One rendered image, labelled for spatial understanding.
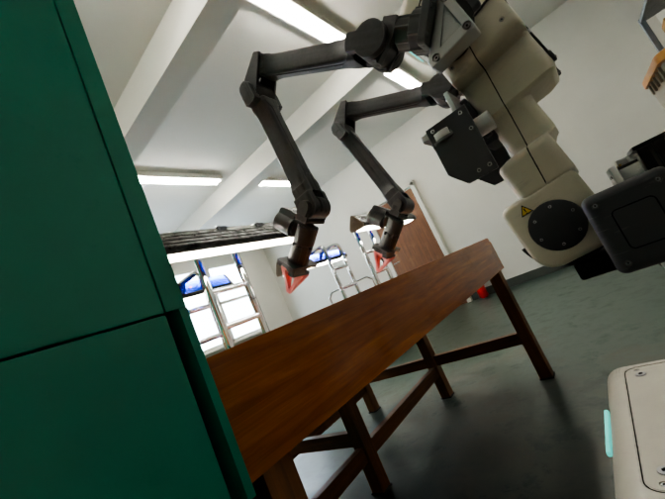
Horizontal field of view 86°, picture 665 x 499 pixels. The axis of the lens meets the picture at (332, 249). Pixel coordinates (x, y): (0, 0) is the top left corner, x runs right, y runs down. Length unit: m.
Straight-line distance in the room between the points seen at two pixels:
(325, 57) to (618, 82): 4.98
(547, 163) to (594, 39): 5.03
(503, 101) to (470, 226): 4.90
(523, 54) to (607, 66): 4.83
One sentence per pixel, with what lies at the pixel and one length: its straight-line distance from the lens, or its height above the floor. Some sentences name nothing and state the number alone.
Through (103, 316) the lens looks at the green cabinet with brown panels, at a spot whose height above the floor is 0.86.
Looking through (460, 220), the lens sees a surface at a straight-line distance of 5.81.
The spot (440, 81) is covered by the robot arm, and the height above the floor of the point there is 1.25.
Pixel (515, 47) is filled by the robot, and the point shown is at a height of 1.10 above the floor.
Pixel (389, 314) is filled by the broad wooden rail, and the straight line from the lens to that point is 0.96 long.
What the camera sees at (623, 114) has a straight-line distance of 5.64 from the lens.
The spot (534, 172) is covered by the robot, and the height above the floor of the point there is 0.84.
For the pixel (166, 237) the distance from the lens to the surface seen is 1.01.
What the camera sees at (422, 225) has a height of 1.39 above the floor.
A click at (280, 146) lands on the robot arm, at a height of 1.20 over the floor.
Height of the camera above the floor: 0.76
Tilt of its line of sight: 9 degrees up
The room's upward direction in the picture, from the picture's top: 24 degrees counter-clockwise
